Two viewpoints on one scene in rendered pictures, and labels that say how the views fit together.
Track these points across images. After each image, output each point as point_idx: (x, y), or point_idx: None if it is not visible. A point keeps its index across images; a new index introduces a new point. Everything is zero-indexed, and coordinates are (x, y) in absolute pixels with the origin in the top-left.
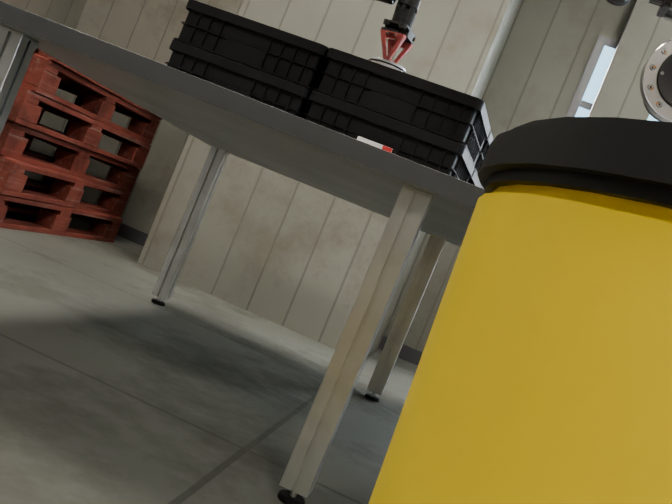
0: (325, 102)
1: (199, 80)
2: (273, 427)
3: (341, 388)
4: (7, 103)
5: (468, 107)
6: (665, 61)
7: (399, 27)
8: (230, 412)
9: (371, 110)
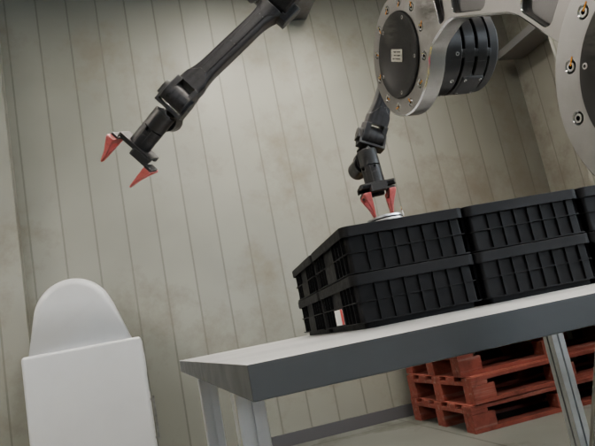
0: (321, 296)
1: (188, 362)
2: None
3: None
4: (214, 410)
5: (343, 239)
6: (379, 64)
7: (360, 190)
8: None
9: (330, 285)
